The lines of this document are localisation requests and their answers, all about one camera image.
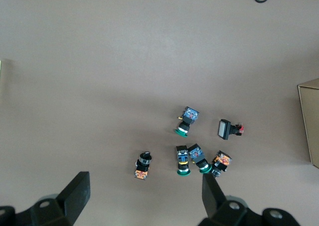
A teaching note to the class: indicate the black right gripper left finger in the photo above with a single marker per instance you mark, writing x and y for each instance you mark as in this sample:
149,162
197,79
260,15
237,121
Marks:
74,196

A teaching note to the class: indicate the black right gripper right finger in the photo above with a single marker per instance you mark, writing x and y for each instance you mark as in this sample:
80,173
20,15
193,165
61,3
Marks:
211,198

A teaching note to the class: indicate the green pushbutton blue block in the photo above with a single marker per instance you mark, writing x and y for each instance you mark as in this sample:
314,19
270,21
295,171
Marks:
188,116
197,155

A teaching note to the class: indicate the green pushbutton black block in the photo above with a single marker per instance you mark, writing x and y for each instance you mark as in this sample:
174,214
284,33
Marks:
182,158

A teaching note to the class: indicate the brown cardboard box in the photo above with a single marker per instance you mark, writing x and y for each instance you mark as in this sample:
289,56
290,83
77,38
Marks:
311,116

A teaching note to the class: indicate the black selector switch orange block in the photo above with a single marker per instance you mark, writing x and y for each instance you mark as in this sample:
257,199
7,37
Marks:
221,161
142,164

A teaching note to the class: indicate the black switch lower left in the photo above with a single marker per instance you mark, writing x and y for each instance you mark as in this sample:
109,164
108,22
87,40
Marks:
223,129

